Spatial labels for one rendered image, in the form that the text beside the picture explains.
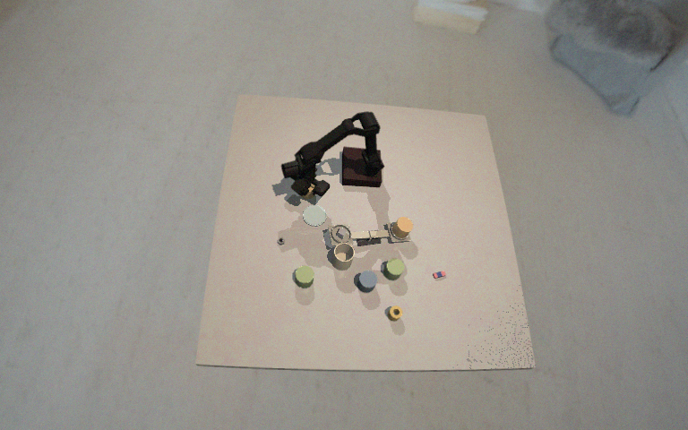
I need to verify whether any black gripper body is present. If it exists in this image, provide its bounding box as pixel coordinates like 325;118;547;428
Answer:
300;168;330;196

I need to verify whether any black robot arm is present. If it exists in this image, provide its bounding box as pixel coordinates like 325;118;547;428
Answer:
281;111;385;196

